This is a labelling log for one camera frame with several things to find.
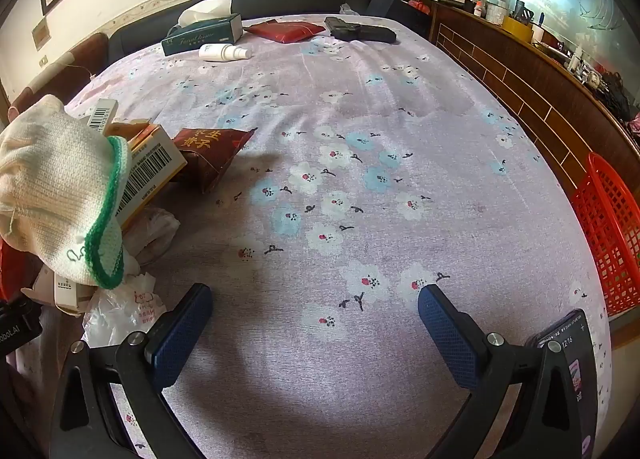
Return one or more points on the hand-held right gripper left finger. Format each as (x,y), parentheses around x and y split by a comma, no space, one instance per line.
(182,334)

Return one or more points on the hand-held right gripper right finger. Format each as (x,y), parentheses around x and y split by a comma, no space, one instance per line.
(447,339)

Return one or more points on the small white cardboard box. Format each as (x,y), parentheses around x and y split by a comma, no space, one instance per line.
(65,294)

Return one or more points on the white plastic bag red print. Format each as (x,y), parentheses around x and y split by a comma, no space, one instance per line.
(125,309)

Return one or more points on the red foot print packet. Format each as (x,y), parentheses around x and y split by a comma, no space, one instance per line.
(5,269)

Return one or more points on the clear plastic bag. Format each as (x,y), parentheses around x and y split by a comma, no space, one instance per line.
(157,234)

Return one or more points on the white knit glove green cuff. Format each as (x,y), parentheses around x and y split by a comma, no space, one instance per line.
(45,174)

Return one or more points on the orange cardboard box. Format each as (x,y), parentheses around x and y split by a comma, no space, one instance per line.
(150,174)

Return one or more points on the dark red snack packet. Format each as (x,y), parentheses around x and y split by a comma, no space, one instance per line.
(210,154)

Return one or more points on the red plastic basket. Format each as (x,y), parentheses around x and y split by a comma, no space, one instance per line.
(615,239)

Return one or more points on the white barcode box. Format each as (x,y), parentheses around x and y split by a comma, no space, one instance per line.
(102,114)

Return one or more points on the black smartphone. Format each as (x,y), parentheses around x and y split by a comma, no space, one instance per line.
(582,374)

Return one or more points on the wooden cabinet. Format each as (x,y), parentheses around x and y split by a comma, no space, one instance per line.
(525,89)

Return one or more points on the white spray bottle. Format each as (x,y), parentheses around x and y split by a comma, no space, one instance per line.
(220,53)

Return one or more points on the pink cloth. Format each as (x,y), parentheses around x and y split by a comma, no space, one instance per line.
(635,125)

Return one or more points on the black bag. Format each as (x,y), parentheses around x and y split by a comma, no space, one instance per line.
(615,94)

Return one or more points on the dark green tissue box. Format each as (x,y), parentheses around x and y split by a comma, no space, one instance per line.
(200,36)

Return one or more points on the yellow container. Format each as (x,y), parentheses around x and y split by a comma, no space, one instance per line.
(517,29)

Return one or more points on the red pouch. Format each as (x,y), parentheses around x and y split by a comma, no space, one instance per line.
(285,31)

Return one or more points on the black toy gun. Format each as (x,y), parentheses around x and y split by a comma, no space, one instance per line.
(360,31)

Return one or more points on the white jar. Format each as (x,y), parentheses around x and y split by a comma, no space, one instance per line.
(496,10)

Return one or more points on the small red item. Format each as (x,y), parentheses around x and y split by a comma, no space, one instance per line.
(419,6)

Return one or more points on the navy box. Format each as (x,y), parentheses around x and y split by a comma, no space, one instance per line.
(390,4)

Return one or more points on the crumpled clear plastic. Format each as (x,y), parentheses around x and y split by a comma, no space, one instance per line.
(349,10)

